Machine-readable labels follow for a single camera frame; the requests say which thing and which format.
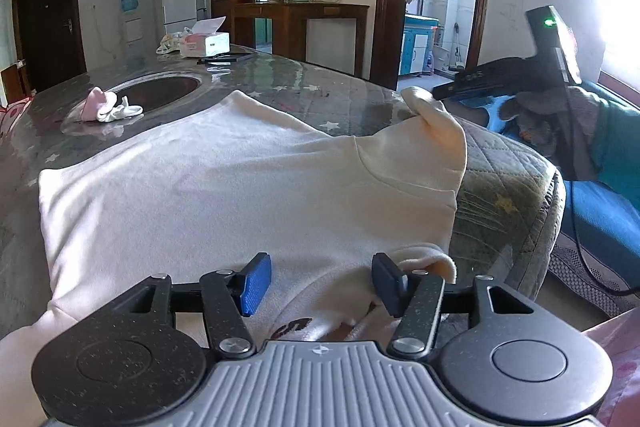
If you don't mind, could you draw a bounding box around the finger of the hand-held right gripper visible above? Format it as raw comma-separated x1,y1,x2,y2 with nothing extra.
432,79,468,101

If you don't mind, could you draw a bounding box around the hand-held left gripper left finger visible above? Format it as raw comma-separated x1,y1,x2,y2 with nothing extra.
129,252,273,358

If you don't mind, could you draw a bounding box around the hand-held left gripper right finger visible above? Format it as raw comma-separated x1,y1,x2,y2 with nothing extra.
371,252,535,358

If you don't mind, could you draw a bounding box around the cream sweatshirt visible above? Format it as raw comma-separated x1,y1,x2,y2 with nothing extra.
0,86,468,427

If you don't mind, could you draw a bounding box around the person's right hand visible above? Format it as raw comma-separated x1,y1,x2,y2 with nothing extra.
501,86,601,180

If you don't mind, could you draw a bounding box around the mop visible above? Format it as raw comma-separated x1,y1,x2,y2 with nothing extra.
446,23,466,72

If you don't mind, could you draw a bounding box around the blue bathroom cabinet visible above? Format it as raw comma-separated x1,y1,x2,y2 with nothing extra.
399,14,440,76

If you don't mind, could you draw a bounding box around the grey star quilted table cover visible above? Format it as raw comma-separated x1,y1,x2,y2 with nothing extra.
0,52,566,343

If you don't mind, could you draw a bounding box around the wooden console table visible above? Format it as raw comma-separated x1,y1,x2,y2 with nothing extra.
230,2,370,78

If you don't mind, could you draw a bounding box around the blue cloth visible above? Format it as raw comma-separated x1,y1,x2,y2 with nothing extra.
487,79,640,293

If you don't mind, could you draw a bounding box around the round black table hob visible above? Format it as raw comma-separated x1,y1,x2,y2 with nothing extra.
62,72,206,135

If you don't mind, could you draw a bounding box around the white small cloth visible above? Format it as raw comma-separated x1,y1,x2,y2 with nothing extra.
97,96,144,124

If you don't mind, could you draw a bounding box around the pink white tissue box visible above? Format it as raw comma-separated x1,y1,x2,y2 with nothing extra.
179,18,231,58

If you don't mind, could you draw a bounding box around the person's pink clothing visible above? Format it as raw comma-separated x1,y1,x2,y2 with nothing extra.
582,312,640,427

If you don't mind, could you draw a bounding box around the patterned cloth bundle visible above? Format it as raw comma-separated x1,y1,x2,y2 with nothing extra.
156,27,193,55

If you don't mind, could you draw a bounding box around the water dispenser with blue bottle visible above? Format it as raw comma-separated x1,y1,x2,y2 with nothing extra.
120,0,143,58

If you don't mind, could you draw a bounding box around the white refrigerator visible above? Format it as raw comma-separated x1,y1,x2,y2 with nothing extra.
160,0,197,38

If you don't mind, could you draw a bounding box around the polka-dot play tent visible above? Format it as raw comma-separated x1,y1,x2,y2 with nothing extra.
0,99,33,142

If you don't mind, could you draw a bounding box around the small wooden cabinet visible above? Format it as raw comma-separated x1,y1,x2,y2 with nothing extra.
0,63,36,105

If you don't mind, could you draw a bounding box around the dark wooden door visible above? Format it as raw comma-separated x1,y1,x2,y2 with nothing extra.
11,0,87,92

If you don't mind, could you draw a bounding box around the black cable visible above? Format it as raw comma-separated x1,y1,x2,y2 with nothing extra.
570,207,640,298

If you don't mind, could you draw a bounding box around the black flat frame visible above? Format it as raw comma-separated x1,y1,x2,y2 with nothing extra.
197,52,261,66

